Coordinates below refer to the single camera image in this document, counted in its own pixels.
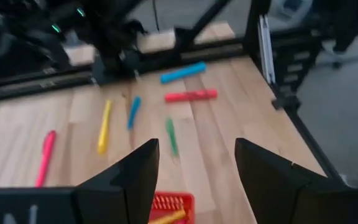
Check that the red wide marker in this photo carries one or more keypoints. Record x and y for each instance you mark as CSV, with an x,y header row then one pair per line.
x,y
191,95

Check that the red plastic basket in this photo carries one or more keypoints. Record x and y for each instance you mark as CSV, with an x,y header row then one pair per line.
x,y
188,202

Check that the slim blue highlighter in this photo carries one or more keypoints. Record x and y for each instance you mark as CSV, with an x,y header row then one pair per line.
x,y
134,112

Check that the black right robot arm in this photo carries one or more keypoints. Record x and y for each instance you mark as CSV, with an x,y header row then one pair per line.
x,y
110,40

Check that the black table frame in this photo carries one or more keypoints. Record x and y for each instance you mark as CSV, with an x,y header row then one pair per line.
x,y
253,31

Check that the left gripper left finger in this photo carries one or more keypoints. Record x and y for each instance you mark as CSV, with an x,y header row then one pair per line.
x,y
120,199

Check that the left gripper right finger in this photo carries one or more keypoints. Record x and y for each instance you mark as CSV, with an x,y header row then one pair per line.
x,y
275,193

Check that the pink highlighter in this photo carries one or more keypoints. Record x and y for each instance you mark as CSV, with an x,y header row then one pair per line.
x,y
46,157

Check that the silver metal strip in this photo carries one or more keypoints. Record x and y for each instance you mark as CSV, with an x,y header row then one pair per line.
x,y
266,49

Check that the green highlighter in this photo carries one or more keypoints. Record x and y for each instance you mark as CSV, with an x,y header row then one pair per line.
x,y
171,135

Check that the blue wide marker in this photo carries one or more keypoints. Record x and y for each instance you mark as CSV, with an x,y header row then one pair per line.
x,y
183,72

